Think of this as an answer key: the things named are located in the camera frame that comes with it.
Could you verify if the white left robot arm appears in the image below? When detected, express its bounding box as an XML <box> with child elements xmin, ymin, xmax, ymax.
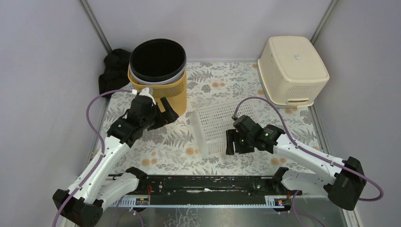
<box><xmin>52</xmin><ymin>95</ymin><xmax>179</xmax><ymax>227</ymax></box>

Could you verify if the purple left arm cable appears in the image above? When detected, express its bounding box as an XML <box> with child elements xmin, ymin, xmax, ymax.
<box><xmin>52</xmin><ymin>89</ymin><xmax>137</xmax><ymax>227</ymax></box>

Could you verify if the grey slotted cable duct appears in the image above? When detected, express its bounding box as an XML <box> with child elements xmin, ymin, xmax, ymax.
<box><xmin>119</xmin><ymin>196</ymin><xmax>286</xmax><ymax>209</ymax></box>

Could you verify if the white mesh plastic basket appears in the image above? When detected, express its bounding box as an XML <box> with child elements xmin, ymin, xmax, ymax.
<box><xmin>189</xmin><ymin>99</ymin><xmax>241</xmax><ymax>158</ymax></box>

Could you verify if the large cream plastic basket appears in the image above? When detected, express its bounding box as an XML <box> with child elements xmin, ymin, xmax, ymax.
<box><xmin>257</xmin><ymin>35</ymin><xmax>330</xmax><ymax>108</ymax></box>

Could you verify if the black crumpled cloth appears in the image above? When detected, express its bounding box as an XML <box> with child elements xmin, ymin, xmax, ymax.
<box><xmin>98</xmin><ymin>49</ymin><xmax>131</xmax><ymax>94</ymax></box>

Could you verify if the floral patterned table mat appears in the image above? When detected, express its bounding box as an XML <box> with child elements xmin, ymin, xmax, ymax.
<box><xmin>111</xmin><ymin>62</ymin><xmax>319</xmax><ymax>175</ymax></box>

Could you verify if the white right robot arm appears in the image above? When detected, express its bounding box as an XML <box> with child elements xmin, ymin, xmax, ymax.
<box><xmin>226</xmin><ymin>115</ymin><xmax>366</xmax><ymax>210</ymax></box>

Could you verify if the black bucket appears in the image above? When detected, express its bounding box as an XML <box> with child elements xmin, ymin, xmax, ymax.
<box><xmin>129</xmin><ymin>38</ymin><xmax>187</xmax><ymax>85</ymax></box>

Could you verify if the yellow plastic waste bin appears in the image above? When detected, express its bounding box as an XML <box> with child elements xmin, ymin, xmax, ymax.
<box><xmin>127</xmin><ymin>67</ymin><xmax>187</xmax><ymax>116</ymax></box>

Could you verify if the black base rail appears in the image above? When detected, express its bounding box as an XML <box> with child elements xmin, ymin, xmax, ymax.
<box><xmin>128</xmin><ymin>175</ymin><xmax>295</xmax><ymax>200</ymax></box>

